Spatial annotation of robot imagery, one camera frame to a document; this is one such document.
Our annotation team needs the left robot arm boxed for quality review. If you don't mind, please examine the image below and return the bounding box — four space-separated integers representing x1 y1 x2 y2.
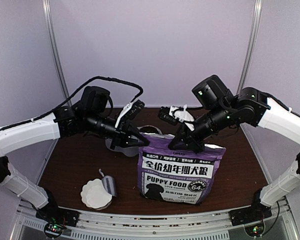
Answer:
0 86 150 222

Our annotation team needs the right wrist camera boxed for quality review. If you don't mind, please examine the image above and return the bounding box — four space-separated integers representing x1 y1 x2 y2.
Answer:
158 105 195 131

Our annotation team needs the left circuit board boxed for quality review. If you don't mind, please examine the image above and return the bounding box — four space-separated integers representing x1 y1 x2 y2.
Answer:
43 223 66 239

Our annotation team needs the purple puppy food bag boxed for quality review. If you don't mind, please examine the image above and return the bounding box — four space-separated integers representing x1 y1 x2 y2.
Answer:
137 133 226 205

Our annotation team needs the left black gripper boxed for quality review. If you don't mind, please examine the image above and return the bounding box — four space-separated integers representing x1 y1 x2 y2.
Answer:
86 110 150 150

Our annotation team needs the front aluminium rail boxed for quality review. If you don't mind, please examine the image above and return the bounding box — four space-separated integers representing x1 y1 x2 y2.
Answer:
14 199 293 240

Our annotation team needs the right steel feeder bowl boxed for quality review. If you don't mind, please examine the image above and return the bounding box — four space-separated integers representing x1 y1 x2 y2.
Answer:
138 125 162 135

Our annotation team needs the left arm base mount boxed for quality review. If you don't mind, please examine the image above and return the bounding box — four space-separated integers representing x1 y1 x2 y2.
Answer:
35 208 80 227

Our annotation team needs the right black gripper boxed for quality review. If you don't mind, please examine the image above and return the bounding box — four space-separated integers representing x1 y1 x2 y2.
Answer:
168 102 234 155

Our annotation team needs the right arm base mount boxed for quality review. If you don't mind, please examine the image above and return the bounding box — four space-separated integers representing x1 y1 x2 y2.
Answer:
229 206 272 226

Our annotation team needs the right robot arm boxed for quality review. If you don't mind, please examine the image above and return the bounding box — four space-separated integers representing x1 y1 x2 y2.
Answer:
166 75 300 221

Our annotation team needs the right circuit board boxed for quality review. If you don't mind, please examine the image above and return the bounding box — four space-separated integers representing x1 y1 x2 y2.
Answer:
244 223 265 238

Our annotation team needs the aluminium frame post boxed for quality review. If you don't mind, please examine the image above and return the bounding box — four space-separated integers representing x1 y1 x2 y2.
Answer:
42 0 70 100
235 0 263 95

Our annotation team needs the white scalloped ceramic dish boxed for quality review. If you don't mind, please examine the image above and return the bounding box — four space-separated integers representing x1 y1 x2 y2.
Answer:
80 178 113 211

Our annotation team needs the circuit board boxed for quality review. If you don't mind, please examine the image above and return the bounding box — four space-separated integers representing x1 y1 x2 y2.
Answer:
244 223 265 238
43 223 66 239

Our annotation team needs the metal food scoop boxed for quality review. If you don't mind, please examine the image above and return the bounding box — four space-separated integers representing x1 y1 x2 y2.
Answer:
98 168 118 197

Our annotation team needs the right aluminium frame post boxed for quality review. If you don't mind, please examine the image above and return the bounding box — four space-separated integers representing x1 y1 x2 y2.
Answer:
235 0 263 95

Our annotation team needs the left aluminium frame post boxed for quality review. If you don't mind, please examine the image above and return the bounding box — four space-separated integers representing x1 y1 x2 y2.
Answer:
42 0 70 100

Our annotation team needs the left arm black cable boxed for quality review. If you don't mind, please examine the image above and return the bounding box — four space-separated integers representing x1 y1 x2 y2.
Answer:
0 75 144 131

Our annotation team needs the grey double pet feeder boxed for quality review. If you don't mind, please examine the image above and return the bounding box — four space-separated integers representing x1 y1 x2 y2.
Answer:
105 138 139 157

